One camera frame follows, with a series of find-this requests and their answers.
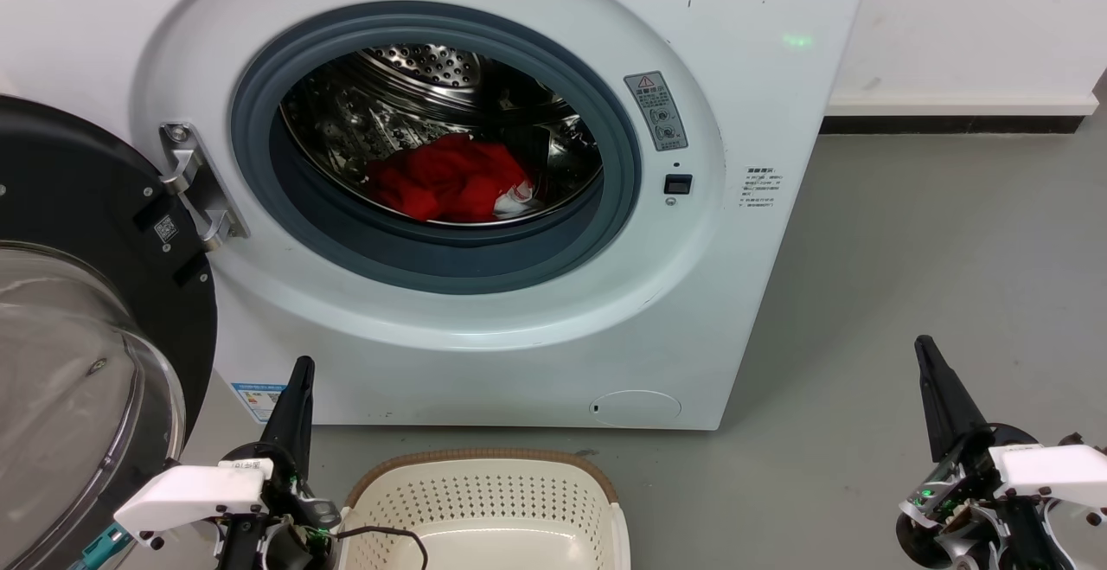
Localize cream perforated laundry basket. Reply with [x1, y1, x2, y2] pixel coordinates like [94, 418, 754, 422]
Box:
[336, 447, 630, 570]

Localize silver door hinge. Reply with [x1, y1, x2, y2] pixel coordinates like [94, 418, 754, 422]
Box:
[158, 122, 250, 251]

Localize red jersey garment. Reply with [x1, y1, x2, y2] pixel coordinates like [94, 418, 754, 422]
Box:
[363, 132, 547, 225]

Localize round white filter cover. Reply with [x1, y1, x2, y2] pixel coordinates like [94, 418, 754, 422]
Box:
[589, 389, 682, 429]

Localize thin black cable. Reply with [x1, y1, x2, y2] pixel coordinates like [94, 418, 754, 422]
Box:
[333, 525, 429, 570]

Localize white front-load washing machine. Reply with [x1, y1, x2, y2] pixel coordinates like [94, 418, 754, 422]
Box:
[0, 0, 876, 431]

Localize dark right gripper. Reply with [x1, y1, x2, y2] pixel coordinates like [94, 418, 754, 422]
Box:
[895, 336, 1073, 570]

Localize small text label sticker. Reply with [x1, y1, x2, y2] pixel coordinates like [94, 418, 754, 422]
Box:
[739, 165, 786, 211]

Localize grey warning label sticker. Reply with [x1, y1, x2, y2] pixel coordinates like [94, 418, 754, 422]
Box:
[624, 71, 689, 153]

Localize stainless steel washing machine drum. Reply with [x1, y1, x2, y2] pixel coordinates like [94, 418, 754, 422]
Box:
[278, 42, 604, 227]

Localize teal cable connector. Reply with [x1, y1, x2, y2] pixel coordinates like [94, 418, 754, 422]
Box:
[82, 525, 132, 567]

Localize grey rubber door gasket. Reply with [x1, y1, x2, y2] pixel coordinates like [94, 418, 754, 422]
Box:
[229, 1, 643, 296]

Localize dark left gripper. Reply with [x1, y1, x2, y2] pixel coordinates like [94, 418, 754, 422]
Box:
[216, 357, 342, 570]

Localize black round washer door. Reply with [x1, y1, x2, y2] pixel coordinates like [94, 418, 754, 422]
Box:
[0, 94, 217, 570]

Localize blue energy label sticker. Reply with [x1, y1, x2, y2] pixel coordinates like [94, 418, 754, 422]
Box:
[230, 381, 288, 424]

